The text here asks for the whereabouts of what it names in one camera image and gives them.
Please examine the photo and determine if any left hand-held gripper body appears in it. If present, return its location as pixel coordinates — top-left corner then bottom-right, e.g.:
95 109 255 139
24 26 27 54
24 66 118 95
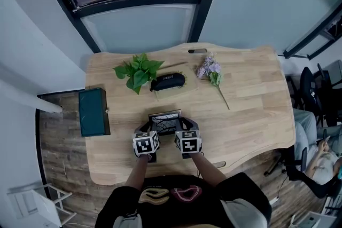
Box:
132 130 161 162

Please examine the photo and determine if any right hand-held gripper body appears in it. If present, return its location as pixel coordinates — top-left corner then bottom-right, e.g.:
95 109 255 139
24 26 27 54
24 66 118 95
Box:
175 130 203 160

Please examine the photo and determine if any black framed picture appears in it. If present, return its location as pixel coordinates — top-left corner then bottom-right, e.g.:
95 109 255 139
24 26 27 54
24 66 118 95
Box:
147 109 183 137

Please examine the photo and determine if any person's right forearm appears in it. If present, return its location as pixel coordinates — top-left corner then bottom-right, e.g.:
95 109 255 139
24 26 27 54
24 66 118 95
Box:
191 153 228 187

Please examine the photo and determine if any person's left forearm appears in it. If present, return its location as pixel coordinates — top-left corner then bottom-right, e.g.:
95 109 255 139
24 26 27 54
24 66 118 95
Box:
124 154 152 192

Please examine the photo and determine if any wooden desk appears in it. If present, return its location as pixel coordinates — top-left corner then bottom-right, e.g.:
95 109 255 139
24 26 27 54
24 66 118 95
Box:
84 43 296 186

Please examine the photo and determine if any beige book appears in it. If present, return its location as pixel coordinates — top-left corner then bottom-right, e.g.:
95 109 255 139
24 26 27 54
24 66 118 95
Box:
152 65 199 101

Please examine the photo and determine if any black glasses case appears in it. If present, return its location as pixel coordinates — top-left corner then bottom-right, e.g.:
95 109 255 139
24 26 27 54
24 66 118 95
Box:
149 73 186 92

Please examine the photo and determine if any dark green box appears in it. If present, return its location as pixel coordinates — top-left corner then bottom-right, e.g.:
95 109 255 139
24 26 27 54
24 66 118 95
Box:
78 87 111 138

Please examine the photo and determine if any green potted plant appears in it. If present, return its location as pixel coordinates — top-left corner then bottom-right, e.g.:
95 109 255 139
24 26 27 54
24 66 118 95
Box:
113 52 165 96

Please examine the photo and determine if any purple flower sprig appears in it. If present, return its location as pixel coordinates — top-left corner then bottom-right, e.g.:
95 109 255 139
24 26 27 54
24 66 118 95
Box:
196 52 230 111

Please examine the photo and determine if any person's black printed shirt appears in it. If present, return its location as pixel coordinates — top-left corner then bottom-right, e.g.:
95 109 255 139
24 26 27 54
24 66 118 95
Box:
98 172 273 228

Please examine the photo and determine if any white side table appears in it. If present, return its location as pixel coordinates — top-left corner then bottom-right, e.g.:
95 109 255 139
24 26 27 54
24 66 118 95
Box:
6 183 77 228

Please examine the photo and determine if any black office chair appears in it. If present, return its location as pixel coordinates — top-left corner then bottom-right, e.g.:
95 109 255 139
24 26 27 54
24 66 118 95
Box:
299 62 342 126
264 141 342 200

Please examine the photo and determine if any white board panel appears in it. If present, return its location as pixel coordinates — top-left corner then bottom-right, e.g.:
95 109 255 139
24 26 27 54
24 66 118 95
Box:
290 210 339 228

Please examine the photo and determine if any black-framed glass window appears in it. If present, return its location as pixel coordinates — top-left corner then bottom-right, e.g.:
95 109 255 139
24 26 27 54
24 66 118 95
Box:
33 0 228 54
283 0 342 60

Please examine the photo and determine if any white wall conduit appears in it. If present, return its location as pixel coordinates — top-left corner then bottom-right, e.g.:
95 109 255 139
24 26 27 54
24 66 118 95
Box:
0 61 64 113

